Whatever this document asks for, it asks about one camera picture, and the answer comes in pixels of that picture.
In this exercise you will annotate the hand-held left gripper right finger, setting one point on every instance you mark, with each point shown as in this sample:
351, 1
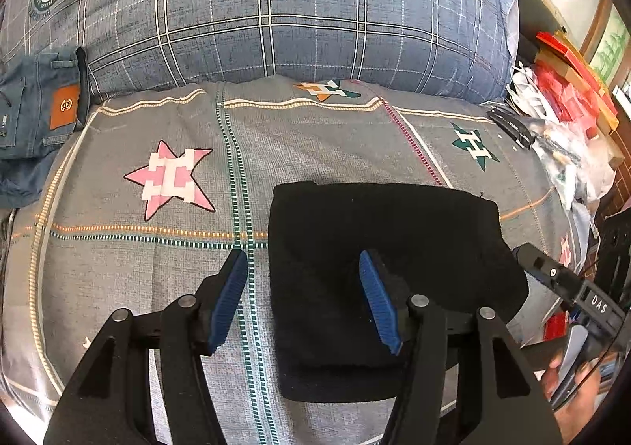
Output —
379, 302

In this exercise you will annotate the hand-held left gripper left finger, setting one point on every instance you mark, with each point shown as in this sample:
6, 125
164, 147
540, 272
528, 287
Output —
227, 299

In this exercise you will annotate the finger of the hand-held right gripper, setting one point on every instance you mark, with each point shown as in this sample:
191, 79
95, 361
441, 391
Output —
547, 267

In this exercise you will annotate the black pants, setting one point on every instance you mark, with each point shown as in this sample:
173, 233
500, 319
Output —
394, 223

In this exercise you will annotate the person's right hand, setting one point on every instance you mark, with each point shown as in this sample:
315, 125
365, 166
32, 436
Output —
581, 410

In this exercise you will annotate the grey star-printed bedsheet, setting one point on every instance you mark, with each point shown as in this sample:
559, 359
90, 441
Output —
148, 277

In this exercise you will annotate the pile of plastic bags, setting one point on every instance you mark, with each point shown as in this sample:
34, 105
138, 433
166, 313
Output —
567, 149

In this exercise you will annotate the stack of red boxes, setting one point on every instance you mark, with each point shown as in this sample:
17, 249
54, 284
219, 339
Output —
557, 80

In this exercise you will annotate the framed picture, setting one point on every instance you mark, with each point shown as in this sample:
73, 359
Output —
609, 45

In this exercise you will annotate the blue denim jeans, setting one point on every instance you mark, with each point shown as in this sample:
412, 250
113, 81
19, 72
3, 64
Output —
29, 104

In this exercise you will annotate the blue plaid pillow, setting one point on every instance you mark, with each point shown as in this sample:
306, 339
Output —
296, 6

